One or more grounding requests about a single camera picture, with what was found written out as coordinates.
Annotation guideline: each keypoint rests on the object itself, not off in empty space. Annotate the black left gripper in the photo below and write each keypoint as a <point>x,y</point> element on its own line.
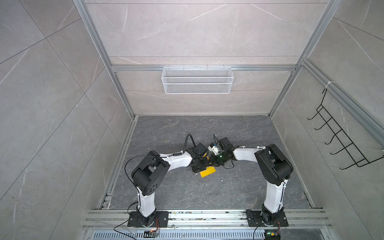
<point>208,163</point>

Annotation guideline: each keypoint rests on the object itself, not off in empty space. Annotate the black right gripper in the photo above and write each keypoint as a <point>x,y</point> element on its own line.
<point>212,158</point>

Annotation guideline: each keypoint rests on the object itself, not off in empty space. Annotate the yellow square paper sheet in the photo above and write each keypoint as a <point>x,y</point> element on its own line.
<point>210,169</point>

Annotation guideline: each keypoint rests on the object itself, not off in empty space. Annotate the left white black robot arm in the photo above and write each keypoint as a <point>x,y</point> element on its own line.
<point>148,175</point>

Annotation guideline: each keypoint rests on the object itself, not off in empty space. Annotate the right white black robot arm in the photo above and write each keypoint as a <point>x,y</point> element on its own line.
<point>276,169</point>

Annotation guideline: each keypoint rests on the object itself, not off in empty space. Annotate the left green circuit board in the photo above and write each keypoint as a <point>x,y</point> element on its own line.
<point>151,234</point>

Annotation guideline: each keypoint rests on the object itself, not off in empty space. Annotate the green circuit board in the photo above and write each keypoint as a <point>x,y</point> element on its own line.
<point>272,235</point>
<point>151,234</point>

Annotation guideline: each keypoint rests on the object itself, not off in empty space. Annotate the right green circuit board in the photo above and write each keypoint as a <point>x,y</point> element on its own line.
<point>272,235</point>

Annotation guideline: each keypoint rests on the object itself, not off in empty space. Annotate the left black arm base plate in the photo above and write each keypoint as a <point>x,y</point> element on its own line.
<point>156,219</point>

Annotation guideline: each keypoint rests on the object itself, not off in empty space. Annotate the white wire mesh basket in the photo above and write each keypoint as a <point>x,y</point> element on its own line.
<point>197,80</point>

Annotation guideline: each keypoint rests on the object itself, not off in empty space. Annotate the aluminium front rail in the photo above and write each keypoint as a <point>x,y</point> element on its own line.
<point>209,219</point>

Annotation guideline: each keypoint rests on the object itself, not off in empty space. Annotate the black wire hook rack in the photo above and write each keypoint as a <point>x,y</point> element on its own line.
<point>340,135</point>

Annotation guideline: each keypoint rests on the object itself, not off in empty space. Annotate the aluminium corner frame post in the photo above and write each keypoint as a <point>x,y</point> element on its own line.
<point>86,17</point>

